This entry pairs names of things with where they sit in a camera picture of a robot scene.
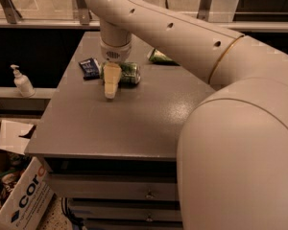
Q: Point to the green chip bag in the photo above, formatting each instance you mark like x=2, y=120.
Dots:
x=156, y=57

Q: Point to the white pump sanitizer bottle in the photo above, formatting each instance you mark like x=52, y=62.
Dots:
x=22, y=82

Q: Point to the green soda can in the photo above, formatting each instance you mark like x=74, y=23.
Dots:
x=130, y=71

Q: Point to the blue rxbar blueberry packet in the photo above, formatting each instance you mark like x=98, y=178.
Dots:
x=90, y=68

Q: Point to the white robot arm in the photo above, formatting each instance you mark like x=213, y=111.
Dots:
x=232, y=157

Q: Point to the grey drawer cabinet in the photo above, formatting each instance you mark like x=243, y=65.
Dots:
x=113, y=163

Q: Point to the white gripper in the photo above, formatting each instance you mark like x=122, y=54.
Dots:
x=115, y=53

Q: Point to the white cardboard box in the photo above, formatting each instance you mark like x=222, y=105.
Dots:
x=24, y=195

